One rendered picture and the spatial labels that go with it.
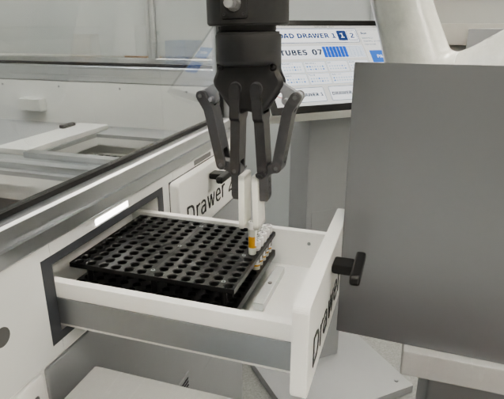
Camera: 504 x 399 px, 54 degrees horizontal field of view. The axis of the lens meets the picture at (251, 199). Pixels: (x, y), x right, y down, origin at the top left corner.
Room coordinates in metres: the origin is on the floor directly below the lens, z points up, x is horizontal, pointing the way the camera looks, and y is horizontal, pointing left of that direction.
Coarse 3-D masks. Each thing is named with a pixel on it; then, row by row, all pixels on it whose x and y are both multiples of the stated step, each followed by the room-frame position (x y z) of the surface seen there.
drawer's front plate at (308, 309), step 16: (336, 224) 0.62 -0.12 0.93; (336, 240) 0.57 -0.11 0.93; (320, 256) 0.52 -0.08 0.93; (320, 272) 0.48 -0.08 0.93; (304, 288) 0.45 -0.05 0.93; (320, 288) 0.46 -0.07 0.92; (336, 288) 0.59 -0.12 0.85; (304, 304) 0.42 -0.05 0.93; (320, 304) 0.47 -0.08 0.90; (304, 320) 0.41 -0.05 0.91; (320, 320) 0.47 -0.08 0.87; (304, 336) 0.41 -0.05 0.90; (304, 352) 0.41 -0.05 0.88; (320, 352) 0.49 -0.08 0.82; (304, 368) 0.41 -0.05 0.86; (304, 384) 0.41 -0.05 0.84
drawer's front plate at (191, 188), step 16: (208, 160) 0.96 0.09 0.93; (192, 176) 0.85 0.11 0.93; (208, 176) 0.92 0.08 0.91; (176, 192) 0.80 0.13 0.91; (192, 192) 0.85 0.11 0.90; (208, 192) 0.92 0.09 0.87; (224, 192) 1.00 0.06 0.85; (176, 208) 0.80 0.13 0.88; (192, 208) 0.85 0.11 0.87; (208, 208) 0.92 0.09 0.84
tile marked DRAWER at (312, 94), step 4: (296, 88) 1.37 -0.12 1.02; (300, 88) 1.38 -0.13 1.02; (304, 88) 1.38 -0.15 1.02; (308, 88) 1.39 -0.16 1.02; (312, 88) 1.39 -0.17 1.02; (316, 88) 1.40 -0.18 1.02; (320, 88) 1.40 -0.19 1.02; (304, 92) 1.37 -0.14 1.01; (308, 92) 1.38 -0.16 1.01; (312, 92) 1.38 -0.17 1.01; (316, 92) 1.39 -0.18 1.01; (320, 92) 1.39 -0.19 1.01; (324, 92) 1.40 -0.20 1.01; (308, 96) 1.37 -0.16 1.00; (312, 96) 1.37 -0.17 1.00; (316, 96) 1.38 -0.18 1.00; (320, 96) 1.38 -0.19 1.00; (324, 96) 1.39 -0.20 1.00; (304, 100) 1.35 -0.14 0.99; (308, 100) 1.36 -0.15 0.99; (312, 100) 1.36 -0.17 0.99; (316, 100) 1.37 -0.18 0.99; (320, 100) 1.37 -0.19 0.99; (324, 100) 1.38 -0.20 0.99
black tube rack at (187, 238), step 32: (128, 224) 0.69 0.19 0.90; (160, 224) 0.70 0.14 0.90; (192, 224) 0.69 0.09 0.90; (96, 256) 0.58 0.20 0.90; (128, 256) 0.58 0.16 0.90; (160, 256) 0.58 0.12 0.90; (192, 256) 0.58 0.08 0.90; (224, 256) 0.58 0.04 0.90; (256, 256) 0.58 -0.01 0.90; (128, 288) 0.55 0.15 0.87; (160, 288) 0.55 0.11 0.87; (192, 288) 0.55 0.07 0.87
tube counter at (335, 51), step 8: (312, 48) 1.49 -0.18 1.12; (320, 48) 1.50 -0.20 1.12; (328, 48) 1.51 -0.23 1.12; (336, 48) 1.52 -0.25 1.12; (344, 48) 1.53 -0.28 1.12; (352, 48) 1.54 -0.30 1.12; (360, 48) 1.55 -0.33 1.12; (320, 56) 1.48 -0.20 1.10; (328, 56) 1.49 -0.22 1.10; (336, 56) 1.50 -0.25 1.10; (344, 56) 1.51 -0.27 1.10; (352, 56) 1.52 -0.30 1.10; (360, 56) 1.53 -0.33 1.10
